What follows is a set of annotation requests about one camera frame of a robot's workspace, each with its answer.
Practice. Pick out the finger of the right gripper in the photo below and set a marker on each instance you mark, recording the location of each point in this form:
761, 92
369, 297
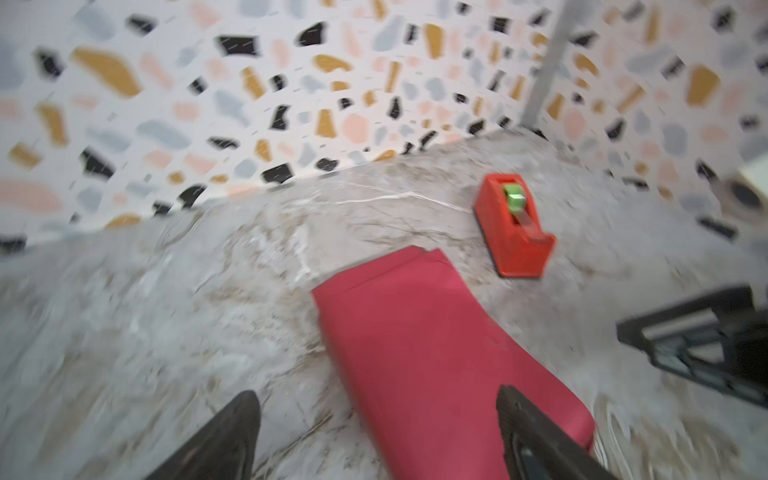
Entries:
728, 353

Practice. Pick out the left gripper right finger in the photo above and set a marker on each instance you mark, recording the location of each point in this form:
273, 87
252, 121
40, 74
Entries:
535, 447

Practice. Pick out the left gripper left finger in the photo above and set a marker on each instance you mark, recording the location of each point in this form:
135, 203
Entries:
224, 448

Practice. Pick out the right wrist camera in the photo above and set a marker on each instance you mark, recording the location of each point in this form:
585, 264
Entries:
743, 195

